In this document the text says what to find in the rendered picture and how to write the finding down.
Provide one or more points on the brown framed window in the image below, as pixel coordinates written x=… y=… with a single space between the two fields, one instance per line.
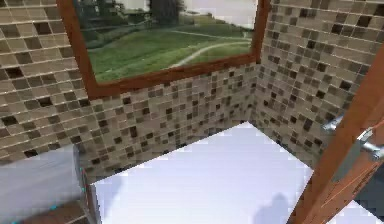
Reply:
x=166 y=46

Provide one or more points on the brown wooden room door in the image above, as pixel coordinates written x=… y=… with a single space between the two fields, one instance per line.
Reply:
x=350 y=160

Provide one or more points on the grey cabinet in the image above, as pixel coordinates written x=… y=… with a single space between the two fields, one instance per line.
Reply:
x=36 y=180

